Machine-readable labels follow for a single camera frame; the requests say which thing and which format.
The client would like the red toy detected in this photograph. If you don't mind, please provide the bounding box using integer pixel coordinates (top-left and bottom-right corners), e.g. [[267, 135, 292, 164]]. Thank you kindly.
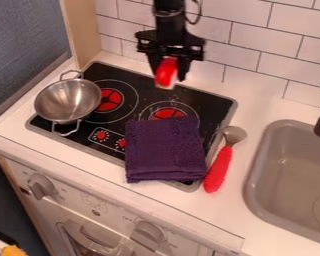
[[153, 56, 181, 90]]

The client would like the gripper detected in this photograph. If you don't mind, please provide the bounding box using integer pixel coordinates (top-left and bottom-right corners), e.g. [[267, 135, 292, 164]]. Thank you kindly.
[[133, 28, 209, 83]]

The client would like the grey spoon with red handle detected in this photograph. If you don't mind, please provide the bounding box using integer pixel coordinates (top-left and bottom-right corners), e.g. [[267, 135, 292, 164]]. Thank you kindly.
[[202, 125, 249, 195]]

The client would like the toy stove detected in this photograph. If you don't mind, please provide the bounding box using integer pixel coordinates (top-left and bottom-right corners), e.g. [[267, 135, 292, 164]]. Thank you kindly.
[[25, 60, 239, 194]]

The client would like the purple cloth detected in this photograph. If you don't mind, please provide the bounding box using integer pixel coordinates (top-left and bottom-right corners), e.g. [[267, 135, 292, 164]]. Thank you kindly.
[[123, 116, 210, 184]]

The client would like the toy sink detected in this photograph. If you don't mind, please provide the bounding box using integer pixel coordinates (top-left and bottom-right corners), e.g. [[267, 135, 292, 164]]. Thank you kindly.
[[242, 119, 320, 248]]

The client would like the silver pot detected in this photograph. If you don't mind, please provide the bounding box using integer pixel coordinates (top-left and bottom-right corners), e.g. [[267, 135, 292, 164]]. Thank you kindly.
[[33, 69, 104, 137]]

